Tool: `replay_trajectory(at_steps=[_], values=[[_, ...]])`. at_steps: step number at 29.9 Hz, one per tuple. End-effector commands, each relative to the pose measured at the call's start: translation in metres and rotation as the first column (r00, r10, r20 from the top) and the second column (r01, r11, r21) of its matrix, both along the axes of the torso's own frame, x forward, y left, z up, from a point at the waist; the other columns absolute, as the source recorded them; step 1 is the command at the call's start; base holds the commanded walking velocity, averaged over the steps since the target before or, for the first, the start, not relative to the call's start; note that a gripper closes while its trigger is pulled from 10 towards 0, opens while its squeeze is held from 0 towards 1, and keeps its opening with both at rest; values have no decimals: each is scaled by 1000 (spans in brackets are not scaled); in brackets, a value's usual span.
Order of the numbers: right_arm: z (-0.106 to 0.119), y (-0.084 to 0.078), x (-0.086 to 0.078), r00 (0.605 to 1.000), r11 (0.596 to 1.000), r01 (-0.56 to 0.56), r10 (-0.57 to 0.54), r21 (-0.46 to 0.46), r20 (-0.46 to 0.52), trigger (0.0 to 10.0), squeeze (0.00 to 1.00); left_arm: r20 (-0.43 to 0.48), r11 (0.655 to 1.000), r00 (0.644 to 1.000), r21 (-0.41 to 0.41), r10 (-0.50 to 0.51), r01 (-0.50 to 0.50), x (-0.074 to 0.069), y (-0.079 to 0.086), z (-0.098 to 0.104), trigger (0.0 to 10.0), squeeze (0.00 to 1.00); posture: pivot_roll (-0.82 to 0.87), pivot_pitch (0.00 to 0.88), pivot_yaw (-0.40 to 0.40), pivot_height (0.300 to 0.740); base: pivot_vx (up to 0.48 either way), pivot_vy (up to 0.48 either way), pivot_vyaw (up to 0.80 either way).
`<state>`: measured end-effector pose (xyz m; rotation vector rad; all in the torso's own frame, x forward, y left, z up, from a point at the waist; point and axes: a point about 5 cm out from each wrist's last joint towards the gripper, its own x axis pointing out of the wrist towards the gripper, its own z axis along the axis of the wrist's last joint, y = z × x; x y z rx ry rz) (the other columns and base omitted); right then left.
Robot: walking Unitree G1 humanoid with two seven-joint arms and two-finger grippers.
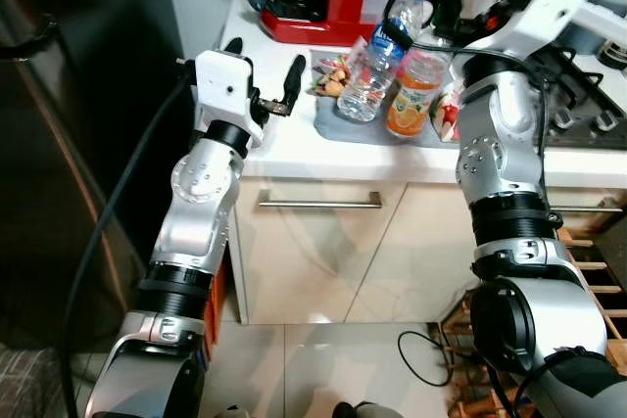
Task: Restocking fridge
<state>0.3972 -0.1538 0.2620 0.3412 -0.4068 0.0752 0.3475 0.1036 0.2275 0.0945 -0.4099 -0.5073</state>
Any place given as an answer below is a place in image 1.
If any steel drawer handle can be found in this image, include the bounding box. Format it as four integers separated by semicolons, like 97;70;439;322
547;203;624;215
257;191;383;209

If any black gas hob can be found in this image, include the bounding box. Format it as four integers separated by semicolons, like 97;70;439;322
524;44;627;152

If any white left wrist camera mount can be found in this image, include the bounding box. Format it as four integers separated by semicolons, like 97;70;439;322
193;49;265;140

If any red white packet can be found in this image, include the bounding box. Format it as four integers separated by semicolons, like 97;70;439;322
431;83;464;142

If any cream kitchen cabinet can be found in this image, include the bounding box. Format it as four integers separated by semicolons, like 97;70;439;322
223;7;627;326

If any grey tray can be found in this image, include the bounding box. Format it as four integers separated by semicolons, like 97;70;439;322
310;44;463;148

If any tall dark steel refrigerator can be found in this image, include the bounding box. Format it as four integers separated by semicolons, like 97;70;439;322
0;0;192;350

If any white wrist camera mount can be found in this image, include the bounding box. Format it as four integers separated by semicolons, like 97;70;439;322
193;49;265;140
478;0;594;59

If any orange juice bottle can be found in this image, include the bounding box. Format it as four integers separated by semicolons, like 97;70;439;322
384;44;454;139

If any thin black floor cable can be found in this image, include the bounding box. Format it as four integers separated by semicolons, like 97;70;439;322
397;330;454;388

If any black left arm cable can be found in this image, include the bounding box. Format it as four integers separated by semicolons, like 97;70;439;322
61;61;197;418

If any clear nut snack packet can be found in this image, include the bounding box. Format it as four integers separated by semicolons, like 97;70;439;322
307;38;371;99

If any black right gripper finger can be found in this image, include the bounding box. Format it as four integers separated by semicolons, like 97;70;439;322
431;0;458;39

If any red flat board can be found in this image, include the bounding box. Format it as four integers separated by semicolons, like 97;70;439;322
201;252;233;360

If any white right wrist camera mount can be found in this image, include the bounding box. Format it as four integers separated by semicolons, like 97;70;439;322
478;0;594;59

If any clear water bottle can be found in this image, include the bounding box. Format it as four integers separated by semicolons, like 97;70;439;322
336;0;432;123

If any wooden slatted rack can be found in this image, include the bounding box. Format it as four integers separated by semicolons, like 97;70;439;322
436;225;627;418

